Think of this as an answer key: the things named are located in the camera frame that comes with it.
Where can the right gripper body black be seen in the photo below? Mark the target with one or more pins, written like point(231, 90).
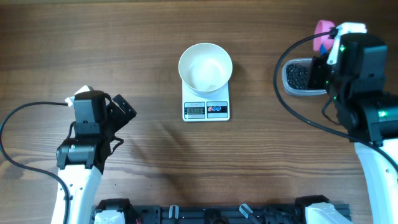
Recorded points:
point(319, 74)

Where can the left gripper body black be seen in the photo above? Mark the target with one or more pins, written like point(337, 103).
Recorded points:
point(116, 121)

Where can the pink scoop blue handle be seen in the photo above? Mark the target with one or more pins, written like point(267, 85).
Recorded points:
point(323, 44)

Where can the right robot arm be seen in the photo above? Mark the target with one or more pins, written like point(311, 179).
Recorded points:
point(355, 84)

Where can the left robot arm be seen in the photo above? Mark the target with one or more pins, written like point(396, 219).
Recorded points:
point(82, 155)

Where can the white digital kitchen scale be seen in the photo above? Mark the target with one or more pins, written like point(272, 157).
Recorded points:
point(205, 108)

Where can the white ceramic bowl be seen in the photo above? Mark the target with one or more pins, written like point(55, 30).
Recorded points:
point(205, 68)

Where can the black beans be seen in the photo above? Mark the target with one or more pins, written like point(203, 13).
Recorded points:
point(297, 76)

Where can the clear plastic container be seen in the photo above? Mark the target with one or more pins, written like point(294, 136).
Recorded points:
point(290, 91)

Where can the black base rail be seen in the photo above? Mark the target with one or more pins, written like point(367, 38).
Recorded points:
point(308, 209)

